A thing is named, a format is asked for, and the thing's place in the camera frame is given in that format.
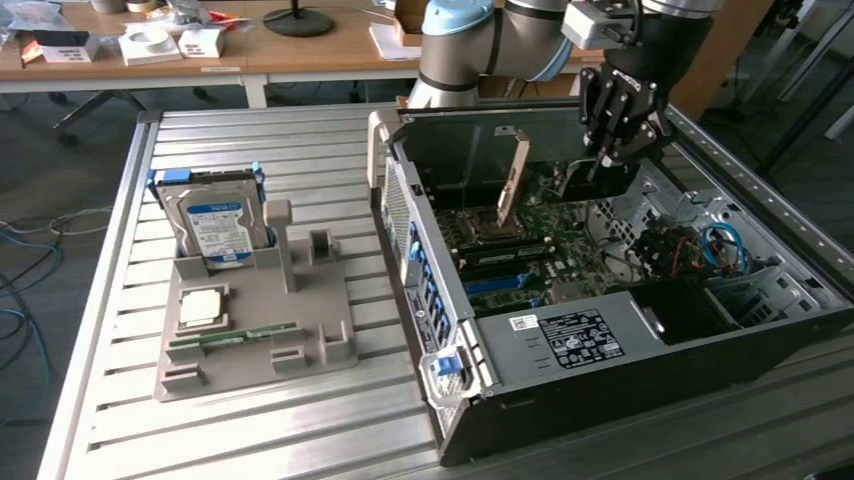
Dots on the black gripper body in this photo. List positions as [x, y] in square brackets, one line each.
[667, 50]

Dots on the Nvidia graphics card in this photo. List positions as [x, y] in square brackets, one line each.
[594, 182]

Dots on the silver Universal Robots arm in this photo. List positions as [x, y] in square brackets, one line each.
[467, 50]

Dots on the wooden cabinet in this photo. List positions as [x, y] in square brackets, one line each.
[734, 50]

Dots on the perforated metal disk bay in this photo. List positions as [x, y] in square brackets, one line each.
[634, 207]

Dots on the green motherboard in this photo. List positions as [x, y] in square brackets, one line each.
[574, 260]

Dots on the CPU socket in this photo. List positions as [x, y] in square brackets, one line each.
[480, 226]

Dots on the installed black RAM stick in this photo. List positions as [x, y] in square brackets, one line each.
[507, 257]

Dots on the white paper stack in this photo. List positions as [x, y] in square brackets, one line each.
[393, 45]

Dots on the brown cardboard box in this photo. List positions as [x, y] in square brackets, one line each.
[407, 17]

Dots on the long expansion slot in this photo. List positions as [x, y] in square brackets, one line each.
[496, 286]

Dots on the wooden desk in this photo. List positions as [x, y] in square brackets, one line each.
[300, 50]

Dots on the black lamp base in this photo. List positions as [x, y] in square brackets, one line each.
[296, 25]

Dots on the grey power supply unit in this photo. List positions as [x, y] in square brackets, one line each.
[527, 355]

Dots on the black open PC case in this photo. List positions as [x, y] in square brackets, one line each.
[600, 400]

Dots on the blue case latch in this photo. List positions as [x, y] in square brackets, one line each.
[445, 365]

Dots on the red yellow packet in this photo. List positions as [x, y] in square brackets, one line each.
[229, 20]

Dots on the small white labelled box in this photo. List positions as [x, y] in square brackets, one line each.
[200, 45]

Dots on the hard disk in blue carrier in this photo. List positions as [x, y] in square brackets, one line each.
[213, 225]

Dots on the grey parts rack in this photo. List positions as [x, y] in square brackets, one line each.
[267, 310]

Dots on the white box with tape roll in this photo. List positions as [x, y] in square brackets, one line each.
[149, 50]

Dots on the green RAM stick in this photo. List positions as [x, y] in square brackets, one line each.
[233, 336]

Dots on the silver CPU chip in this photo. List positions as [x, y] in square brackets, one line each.
[201, 307]

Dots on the beige tape roll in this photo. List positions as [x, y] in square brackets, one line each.
[140, 7]

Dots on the grey cup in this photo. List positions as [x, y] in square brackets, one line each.
[106, 6]

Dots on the black and white box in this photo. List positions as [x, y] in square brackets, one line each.
[66, 52]

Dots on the small red box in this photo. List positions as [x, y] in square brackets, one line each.
[29, 52]

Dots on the clear plastic bag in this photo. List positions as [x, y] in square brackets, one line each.
[26, 15]

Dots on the light grey wrist camera box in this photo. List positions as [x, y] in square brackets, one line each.
[594, 25]

